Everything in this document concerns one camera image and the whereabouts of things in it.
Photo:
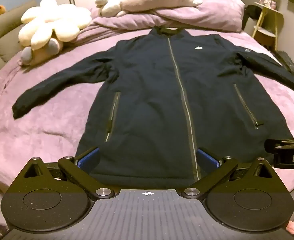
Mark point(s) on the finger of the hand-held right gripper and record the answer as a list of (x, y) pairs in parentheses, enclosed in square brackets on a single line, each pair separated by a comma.
[(284, 143)]

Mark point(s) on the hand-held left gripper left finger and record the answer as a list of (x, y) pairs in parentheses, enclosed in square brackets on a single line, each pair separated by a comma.
[(88, 160)]

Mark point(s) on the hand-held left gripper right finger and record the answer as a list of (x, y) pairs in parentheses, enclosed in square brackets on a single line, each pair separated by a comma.
[(207, 159)]

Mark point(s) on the navy zip jacket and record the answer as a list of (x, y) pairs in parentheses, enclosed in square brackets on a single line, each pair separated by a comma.
[(149, 92)]

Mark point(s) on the purple bed sheet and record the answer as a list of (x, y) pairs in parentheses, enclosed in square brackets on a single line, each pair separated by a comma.
[(49, 130)]

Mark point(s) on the dark grey mat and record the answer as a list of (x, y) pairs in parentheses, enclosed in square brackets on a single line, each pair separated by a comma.
[(287, 62)]

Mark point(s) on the cream plush with grey ears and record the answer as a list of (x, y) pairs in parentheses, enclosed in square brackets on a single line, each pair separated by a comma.
[(40, 55)]

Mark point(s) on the black cloth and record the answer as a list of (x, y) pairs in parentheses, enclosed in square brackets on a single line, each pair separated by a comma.
[(250, 13)]

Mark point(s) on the yellow-legged side table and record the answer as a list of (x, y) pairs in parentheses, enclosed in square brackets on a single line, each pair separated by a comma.
[(265, 6)]

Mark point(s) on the white flower plush toy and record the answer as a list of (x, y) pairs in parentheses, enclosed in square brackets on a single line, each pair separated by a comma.
[(54, 22)]

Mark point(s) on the olive padded headboard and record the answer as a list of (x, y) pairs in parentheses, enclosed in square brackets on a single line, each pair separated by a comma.
[(1, 37)]

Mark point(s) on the long cream plush toy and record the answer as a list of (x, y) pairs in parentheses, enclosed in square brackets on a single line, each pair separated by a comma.
[(149, 2)]

